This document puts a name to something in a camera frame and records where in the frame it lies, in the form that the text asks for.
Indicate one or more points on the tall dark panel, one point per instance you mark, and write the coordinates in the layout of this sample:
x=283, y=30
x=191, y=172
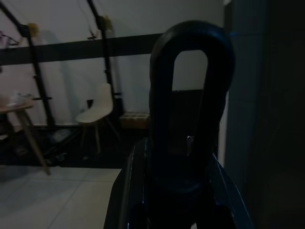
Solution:
x=267, y=107

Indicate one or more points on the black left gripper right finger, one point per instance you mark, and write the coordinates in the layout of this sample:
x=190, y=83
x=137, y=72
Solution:
x=228, y=198

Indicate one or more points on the light wooden table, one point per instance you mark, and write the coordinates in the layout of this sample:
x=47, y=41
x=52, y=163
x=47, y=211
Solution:
x=21, y=112

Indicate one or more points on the cream plastic chair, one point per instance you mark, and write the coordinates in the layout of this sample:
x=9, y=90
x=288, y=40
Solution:
x=97, y=109

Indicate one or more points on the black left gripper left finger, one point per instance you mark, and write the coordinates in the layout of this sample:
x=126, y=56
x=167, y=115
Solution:
x=129, y=186

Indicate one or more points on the white item on table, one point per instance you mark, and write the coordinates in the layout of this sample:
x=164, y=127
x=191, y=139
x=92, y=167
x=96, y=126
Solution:
x=20, y=97

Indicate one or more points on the black metal rack frame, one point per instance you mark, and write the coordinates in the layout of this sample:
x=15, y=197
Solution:
x=35, y=71

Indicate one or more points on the low wooden crate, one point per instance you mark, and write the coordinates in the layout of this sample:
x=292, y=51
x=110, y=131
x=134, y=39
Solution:
x=134, y=119

